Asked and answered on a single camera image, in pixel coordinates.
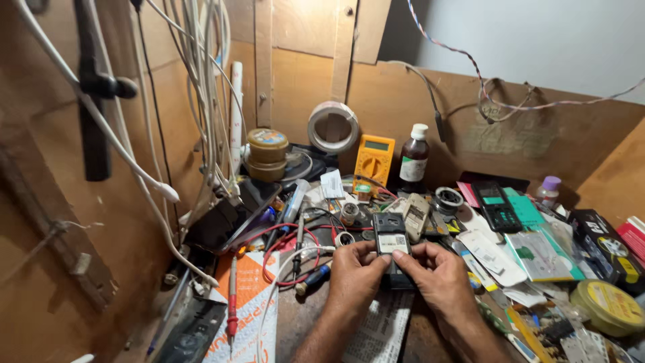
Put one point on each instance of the person's left hand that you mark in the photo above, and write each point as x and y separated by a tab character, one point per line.
355	275

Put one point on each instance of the person's right hand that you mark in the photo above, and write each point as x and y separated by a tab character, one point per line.
439	280

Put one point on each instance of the black open-back mobile phone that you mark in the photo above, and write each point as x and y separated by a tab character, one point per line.
390	237

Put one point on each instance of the small tape roll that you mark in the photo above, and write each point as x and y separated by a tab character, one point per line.
345	238

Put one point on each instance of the white sticker packet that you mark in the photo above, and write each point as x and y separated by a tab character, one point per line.
491	254

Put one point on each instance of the folded newspaper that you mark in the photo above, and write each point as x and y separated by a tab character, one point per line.
380	327

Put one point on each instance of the black probe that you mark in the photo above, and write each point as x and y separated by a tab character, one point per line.
298	242

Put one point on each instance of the beige phone housing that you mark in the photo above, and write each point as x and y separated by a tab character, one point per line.
415	216

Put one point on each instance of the black keypad phone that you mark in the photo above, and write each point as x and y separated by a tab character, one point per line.
496	206

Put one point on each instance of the clear plastic packet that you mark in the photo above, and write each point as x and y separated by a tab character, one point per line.
539	254

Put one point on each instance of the teal packet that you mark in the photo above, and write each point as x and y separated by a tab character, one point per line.
524	209

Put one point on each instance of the orange and white plastic bag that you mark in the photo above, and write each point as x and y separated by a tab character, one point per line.
249	307

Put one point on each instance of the yellow digital multimeter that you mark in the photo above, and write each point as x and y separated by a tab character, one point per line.
374	162

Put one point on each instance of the brown bottle with white cap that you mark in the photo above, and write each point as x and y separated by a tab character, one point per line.
414	160

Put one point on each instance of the red multimeter probe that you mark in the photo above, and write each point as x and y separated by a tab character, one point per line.
232	297

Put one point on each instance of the small bottle with purple cap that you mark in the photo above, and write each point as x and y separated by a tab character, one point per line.
548	190

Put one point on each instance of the roll of white tape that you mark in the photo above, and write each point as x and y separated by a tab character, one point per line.
316	132

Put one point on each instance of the stack of round flux tins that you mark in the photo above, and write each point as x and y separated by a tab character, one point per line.
267	154

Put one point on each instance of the black printed carton box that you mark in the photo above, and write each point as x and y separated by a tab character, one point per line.
602	244

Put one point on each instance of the black flat device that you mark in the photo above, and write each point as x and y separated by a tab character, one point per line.
194	330

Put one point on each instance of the round yellow tin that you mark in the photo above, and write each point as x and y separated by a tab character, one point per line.
608	306

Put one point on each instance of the red box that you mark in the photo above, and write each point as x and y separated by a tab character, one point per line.
634	237

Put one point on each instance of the white plastic tube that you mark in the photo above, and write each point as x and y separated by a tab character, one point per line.
236	106

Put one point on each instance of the black hanging tool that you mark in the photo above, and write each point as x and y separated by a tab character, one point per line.
95	90

